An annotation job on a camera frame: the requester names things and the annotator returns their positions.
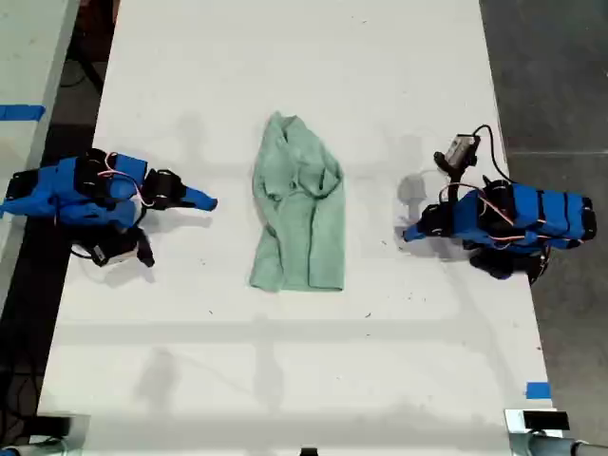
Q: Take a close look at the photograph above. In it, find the pale green T-shirt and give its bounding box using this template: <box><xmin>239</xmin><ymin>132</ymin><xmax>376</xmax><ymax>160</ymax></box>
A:
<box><xmin>248</xmin><ymin>111</ymin><xmax>347</xmax><ymax>294</ymax></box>

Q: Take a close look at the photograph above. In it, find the long blue tape strip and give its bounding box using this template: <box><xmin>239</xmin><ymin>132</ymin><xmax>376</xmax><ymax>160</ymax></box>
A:
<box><xmin>0</xmin><ymin>104</ymin><xmax>47</xmax><ymax>122</ymax></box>

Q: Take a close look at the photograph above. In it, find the white side table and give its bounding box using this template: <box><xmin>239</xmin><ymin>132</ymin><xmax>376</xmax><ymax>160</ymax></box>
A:
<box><xmin>0</xmin><ymin>0</ymin><xmax>82</xmax><ymax>295</ymax></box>

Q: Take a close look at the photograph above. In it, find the small blue tape square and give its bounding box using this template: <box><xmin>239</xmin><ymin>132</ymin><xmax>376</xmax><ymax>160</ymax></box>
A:
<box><xmin>525</xmin><ymin>380</ymin><xmax>553</xmax><ymax>401</ymax></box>

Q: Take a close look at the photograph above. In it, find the white box with black panel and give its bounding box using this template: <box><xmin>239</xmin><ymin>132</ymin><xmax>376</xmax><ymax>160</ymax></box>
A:
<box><xmin>503</xmin><ymin>408</ymin><xmax>572</xmax><ymax>435</ymax></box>

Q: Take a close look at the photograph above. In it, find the grey tube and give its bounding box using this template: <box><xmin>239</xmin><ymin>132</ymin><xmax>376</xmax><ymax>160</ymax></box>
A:
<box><xmin>0</xmin><ymin>439</ymin><xmax>66</xmax><ymax>456</ymax></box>
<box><xmin>509</xmin><ymin>430</ymin><xmax>608</xmax><ymax>456</ymax></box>

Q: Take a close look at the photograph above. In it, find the black clamp block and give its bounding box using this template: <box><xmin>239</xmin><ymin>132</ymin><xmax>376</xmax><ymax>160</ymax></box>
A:
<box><xmin>36</xmin><ymin>413</ymin><xmax>91</xmax><ymax>439</ymax></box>

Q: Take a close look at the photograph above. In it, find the black camera stalk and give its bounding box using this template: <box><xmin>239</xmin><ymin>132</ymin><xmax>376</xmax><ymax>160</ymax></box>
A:
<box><xmin>126</xmin><ymin>226</ymin><xmax>157</xmax><ymax>269</ymax></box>
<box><xmin>432</xmin><ymin>150</ymin><xmax>465</xmax><ymax>201</ymax></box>

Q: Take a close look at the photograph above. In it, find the black camera box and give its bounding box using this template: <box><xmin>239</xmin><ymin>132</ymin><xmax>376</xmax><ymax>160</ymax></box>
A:
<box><xmin>89</xmin><ymin>239</ymin><xmax>137</xmax><ymax>269</ymax></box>
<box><xmin>446</xmin><ymin>134</ymin><xmax>482</xmax><ymax>168</ymax></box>

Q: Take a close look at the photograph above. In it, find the black camera cable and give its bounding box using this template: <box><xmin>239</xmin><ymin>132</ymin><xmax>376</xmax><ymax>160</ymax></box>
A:
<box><xmin>69</xmin><ymin>242</ymin><xmax>99</xmax><ymax>261</ymax></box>
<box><xmin>472</xmin><ymin>123</ymin><xmax>515</xmax><ymax>184</ymax></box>

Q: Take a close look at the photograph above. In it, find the black floor cable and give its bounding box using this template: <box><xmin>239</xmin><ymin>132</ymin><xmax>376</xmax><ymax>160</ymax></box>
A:
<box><xmin>60</xmin><ymin>52</ymin><xmax>106</xmax><ymax>92</ymax></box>

